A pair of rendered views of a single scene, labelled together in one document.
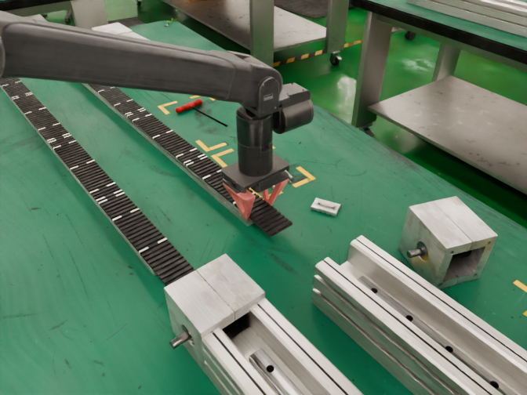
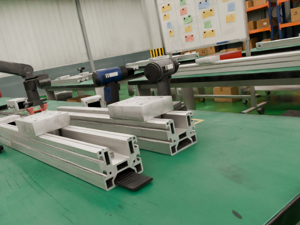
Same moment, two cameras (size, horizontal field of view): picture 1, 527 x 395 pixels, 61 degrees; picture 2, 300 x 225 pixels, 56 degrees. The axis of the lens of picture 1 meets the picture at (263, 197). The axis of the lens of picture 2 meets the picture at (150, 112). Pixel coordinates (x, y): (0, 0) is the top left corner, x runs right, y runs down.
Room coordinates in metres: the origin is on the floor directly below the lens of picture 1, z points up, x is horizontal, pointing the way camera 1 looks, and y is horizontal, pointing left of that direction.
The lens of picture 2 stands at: (-0.82, -0.54, 1.03)
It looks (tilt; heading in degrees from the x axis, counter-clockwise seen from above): 12 degrees down; 359
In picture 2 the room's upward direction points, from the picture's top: 11 degrees counter-clockwise
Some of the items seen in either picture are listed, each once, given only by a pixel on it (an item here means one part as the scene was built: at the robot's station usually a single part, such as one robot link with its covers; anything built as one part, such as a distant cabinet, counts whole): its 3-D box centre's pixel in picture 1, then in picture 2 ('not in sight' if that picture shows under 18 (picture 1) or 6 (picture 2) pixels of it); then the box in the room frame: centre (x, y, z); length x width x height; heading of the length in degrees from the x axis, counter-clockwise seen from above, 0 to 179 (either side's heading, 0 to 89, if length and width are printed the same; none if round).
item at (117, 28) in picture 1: (110, 45); (13, 105); (1.41, 0.48, 0.83); 0.11 x 0.10 x 0.10; 129
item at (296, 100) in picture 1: (274, 98); (36, 77); (0.65, -0.02, 1.02); 0.12 x 0.09 x 0.12; 125
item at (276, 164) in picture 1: (255, 157); (33, 97); (0.63, 0.01, 0.92); 0.10 x 0.07 x 0.07; 129
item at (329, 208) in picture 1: (325, 207); not in sight; (0.66, -0.12, 0.78); 0.05 x 0.03 x 0.01; 65
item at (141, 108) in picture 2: not in sight; (140, 111); (-0.04, -0.52, 0.87); 0.16 x 0.11 x 0.07; 39
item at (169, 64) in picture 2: not in sight; (170, 90); (0.14, -0.63, 0.89); 0.20 x 0.08 x 0.22; 144
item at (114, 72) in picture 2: not in sight; (121, 93); (0.34, -0.45, 0.89); 0.20 x 0.08 x 0.22; 111
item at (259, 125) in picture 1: (257, 124); (31, 85); (0.63, 0.01, 0.98); 0.07 x 0.06 x 0.07; 125
